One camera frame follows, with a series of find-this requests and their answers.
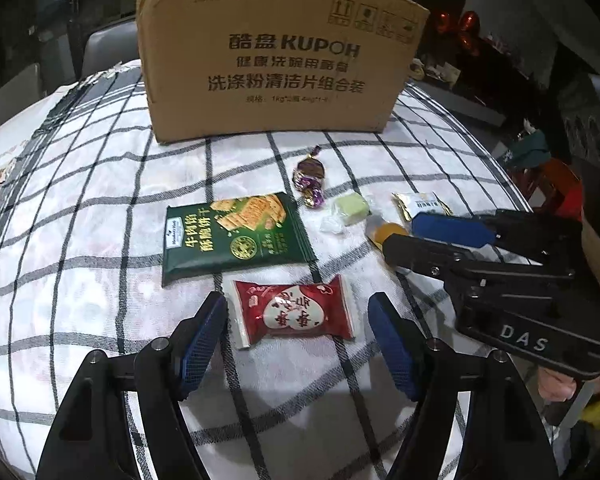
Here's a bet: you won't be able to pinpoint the dark green cloth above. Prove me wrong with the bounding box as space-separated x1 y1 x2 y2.
498 130 552 171

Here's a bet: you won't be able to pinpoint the grey chair left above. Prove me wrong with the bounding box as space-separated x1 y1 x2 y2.
0 63 45 127

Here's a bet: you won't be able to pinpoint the orange jelly cup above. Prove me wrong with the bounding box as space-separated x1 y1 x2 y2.
365 214 408 252

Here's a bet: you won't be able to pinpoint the brown cardboard box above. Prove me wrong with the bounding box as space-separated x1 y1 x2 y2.
135 0 429 144

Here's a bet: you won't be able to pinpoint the purple wrapped candy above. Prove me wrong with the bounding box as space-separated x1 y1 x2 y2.
292 145 325 209

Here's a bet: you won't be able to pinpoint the black white plaid tablecloth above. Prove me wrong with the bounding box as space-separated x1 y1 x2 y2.
0 64 528 479

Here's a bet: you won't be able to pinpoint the green cracker packet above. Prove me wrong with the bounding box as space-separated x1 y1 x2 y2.
161 192 316 286

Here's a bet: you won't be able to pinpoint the red child chair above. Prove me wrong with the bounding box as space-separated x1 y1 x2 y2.
509 158 583 221

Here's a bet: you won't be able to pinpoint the pale green wrapped candy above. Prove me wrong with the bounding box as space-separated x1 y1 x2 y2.
321 192 370 234

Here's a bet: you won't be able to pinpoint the small white gold packet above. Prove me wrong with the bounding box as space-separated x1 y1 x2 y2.
392 193 453 222

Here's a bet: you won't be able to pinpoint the person right hand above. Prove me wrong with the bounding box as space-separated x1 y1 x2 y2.
538 367 600 402

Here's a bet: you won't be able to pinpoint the grey dining chair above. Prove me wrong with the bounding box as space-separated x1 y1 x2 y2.
81 18 140 77

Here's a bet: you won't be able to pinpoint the red foil balloons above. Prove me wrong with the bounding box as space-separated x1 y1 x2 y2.
434 11 481 56

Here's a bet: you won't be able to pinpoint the red white snack packet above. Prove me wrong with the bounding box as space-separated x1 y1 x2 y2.
227 275 360 350

